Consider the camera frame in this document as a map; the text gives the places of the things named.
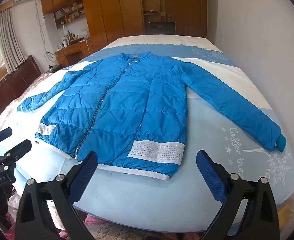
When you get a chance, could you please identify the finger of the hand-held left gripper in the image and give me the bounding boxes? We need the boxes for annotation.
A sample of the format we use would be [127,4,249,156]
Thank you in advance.
[3,139,33,162]
[0,127,13,147]

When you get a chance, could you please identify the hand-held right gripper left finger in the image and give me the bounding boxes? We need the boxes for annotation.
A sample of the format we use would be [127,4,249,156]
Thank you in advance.
[14,150,99,240]

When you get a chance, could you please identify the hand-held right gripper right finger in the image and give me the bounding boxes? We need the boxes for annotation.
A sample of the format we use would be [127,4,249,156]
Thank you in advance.
[196,149,280,240]

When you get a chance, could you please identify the blue quilted jacket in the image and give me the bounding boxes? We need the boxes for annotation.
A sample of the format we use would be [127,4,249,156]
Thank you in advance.
[17,52,288,181]

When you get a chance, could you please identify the pink floral quilt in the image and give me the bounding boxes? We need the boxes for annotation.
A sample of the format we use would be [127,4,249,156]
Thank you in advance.
[0,72,51,135]

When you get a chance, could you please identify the pink knit clothing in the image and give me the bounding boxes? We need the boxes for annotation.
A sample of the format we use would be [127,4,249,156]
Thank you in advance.
[60,214,147,240]

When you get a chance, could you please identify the dark wooden headboard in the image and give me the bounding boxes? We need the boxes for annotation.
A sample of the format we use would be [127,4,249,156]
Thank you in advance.
[0,55,42,130]

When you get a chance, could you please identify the bed with blue printed sheet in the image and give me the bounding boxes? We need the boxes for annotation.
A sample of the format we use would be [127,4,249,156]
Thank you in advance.
[0,34,294,233]

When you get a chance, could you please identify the beige curtain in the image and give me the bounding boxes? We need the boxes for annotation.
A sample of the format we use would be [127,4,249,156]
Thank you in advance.
[0,7,27,67]

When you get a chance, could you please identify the wooden desk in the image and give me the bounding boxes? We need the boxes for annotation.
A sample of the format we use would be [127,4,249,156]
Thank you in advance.
[55,39,94,66]

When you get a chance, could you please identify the black chair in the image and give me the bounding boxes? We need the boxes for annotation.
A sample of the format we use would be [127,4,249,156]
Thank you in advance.
[149,21,176,35]

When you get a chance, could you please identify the wooden wardrobe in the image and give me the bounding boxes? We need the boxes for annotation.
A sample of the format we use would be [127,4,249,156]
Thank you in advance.
[41,0,208,53]

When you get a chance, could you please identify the wooden door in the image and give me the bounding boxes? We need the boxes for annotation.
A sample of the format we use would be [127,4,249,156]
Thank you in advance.
[162,0,208,38]

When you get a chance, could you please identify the wall cables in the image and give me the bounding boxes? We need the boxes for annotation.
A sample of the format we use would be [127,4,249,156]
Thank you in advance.
[35,0,61,63]

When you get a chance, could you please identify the wooden wall shelf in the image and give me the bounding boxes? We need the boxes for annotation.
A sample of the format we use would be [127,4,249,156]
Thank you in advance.
[53,0,85,27]

